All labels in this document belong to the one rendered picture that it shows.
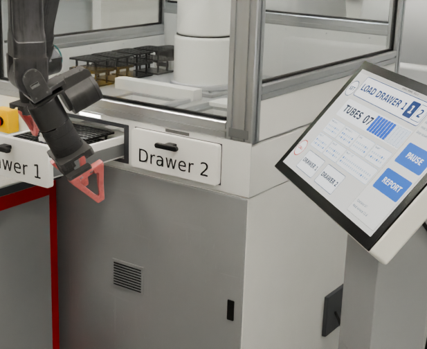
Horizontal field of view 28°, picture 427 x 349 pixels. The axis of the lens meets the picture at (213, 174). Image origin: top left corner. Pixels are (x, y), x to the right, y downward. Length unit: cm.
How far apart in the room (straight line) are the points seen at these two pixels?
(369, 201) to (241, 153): 71
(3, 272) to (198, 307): 58
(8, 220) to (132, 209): 35
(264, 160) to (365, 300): 62
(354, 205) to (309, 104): 88
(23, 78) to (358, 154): 65
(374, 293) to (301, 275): 89
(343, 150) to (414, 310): 35
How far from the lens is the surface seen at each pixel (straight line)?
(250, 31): 213
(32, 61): 148
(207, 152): 222
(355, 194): 159
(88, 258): 263
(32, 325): 268
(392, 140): 162
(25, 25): 147
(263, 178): 225
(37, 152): 220
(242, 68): 214
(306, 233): 255
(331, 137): 180
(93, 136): 239
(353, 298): 181
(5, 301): 257
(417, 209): 146
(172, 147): 224
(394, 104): 171
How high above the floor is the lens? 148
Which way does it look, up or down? 16 degrees down
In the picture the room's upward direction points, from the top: 2 degrees clockwise
